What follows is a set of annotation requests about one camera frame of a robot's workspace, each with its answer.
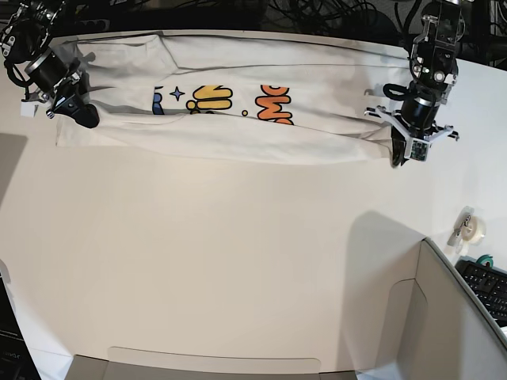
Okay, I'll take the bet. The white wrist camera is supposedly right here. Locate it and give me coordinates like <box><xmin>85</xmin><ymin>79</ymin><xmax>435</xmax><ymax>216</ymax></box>
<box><xmin>20</xmin><ymin>101</ymin><xmax>38</xmax><ymax>118</ymax></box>
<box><xmin>410</xmin><ymin>139</ymin><xmax>431</xmax><ymax>162</ymax></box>

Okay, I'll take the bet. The beige cardboard side panel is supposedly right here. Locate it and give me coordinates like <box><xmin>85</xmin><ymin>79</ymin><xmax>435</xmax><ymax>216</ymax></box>
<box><xmin>350</xmin><ymin>238</ymin><xmax>506</xmax><ymax>379</ymax></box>

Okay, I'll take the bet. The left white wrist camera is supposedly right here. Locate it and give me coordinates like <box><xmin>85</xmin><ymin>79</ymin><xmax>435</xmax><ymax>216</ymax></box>
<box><xmin>410</xmin><ymin>139</ymin><xmax>431</xmax><ymax>162</ymax></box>

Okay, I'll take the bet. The green tape roll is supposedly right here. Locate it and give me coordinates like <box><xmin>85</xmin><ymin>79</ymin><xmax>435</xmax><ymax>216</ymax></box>
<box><xmin>476</xmin><ymin>255</ymin><xmax>494</xmax><ymax>268</ymax></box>

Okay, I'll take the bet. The white tape dispenser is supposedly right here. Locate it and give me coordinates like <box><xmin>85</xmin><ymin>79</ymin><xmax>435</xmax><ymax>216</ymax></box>
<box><xmin>447</xmin><ymin>206</ymin><xmax>486</xmax><ymax>256</ymax></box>

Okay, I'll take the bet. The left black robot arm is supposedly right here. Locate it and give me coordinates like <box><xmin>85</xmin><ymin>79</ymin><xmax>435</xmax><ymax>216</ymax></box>
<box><xmin>364</xmin><ymin>1</ymin><xmax>466</xmax><ymax>167</ymax></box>

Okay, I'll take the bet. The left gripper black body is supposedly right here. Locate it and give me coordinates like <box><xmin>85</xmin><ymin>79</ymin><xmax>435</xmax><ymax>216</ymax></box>
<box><xmin>364</xmin><ymin>105</ymin><xmax>460</xmax><ymax>148</ymax></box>

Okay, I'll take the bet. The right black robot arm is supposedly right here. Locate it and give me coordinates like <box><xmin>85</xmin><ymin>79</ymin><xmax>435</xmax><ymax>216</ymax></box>
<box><xmin>1</xmin><ymin>1</ymin><xmax>100</xmax><ymax>129</ymax></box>

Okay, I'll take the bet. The white t-shirt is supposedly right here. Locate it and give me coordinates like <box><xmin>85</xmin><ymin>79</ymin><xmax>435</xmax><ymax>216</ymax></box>
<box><xmin>54</xmin><ymin>34</ymin><xmax>410</xmax><ymax>165</ymax></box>

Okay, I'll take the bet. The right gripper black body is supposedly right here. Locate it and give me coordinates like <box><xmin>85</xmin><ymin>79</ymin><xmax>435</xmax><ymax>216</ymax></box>
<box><xmin>22</xmin><ymin>59</ymin><xmax>81</xmax><ymax>115</ymax></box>

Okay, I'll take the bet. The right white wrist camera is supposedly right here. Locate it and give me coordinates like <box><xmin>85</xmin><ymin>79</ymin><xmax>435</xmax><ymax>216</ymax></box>
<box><xmin>20</xmin><ymin>101</ymin><xmax>38</xmax><ymax>118</ymax></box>

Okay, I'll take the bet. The black computer keyboard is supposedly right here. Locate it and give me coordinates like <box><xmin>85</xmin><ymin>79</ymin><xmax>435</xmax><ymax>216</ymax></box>
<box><xmin>455</xmin><ymin>260</ymin><xmax>507</xmax><ymax>328</ymax></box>

